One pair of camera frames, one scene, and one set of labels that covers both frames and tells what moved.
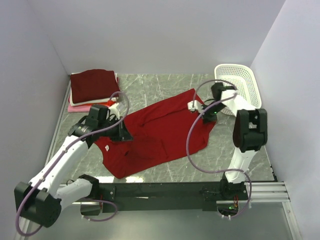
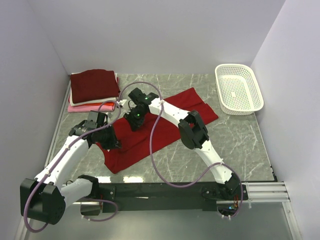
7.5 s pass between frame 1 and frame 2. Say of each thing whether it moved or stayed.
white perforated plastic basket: stayed
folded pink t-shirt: stayed
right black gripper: moved
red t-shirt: moved
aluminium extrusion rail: stayed
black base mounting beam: stayed
